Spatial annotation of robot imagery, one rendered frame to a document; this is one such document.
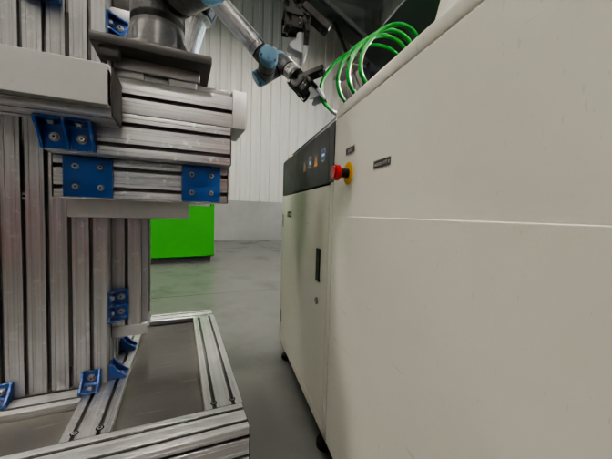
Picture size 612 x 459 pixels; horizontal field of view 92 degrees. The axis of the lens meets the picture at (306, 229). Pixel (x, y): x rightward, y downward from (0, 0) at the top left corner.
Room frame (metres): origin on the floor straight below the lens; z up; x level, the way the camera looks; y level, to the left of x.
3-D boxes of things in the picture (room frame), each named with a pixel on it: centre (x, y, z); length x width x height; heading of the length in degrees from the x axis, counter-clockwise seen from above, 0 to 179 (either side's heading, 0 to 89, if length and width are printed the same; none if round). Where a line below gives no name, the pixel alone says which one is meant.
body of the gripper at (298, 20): (0.99, 0.05, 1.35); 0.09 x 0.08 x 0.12; 106
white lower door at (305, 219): (1.13, 0.02, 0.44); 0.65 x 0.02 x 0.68; 16
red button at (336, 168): (0.69, -0.08, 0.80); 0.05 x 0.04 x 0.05; 16
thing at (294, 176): (1.13, 0.00, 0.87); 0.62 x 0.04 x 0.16; 16
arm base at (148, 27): (0.71, 0.36, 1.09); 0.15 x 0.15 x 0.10
